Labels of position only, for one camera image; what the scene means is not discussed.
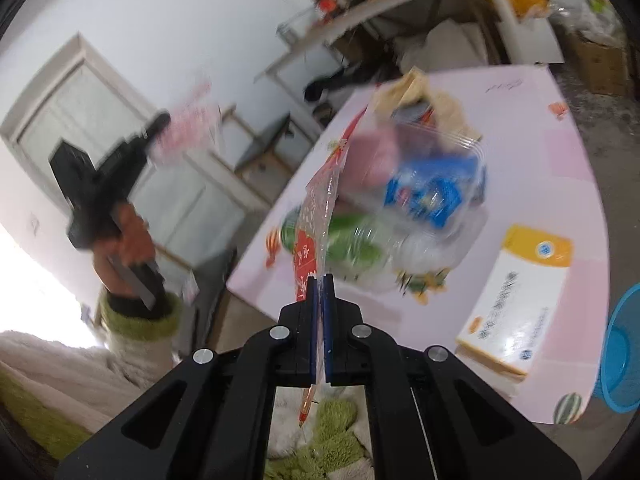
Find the green label plastic bottle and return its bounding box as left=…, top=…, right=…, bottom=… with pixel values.
left=278, top=206, right=396, bottom=276

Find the red clear plastic wrapper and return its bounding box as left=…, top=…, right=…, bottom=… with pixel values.
left=293, top=107, right=367, bottom=428

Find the pink white snack wrapper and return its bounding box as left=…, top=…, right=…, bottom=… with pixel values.
left=149, top=80, right=222, bottom=166

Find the yellow white medicine box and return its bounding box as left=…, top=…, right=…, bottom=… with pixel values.
left=456, top=224, right=574, bottom=379

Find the clear plastic container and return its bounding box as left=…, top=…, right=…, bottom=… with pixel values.
left=338, top=120, right=487, bottom=274

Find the blue white carton box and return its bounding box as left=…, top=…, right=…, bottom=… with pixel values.
left=383, top=155, right=483, bottom=230

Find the brown paper bag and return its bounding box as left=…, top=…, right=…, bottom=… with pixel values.
left=370, top=67, right=482, bottom=142

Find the blue plastic trash basket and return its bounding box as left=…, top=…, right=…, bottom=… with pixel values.
left=593, top=284, right=639, bottom=414

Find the left hand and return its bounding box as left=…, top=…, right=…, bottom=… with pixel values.
left=92, top=203, right=155, bottom=299

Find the green fuzzy left sleeve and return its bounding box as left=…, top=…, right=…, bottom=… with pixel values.
left=95, top=286, right=186, bottom=391

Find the wooden stool dark seat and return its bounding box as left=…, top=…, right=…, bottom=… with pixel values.
left=221, top=104, right=295, bottom=177

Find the long white shelf table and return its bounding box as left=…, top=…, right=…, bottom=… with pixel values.
left=254, top=0, right=566, bottom=126

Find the cardboard box on floor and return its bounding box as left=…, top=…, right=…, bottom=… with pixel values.
left=570, top=32, right=631, bottom=96

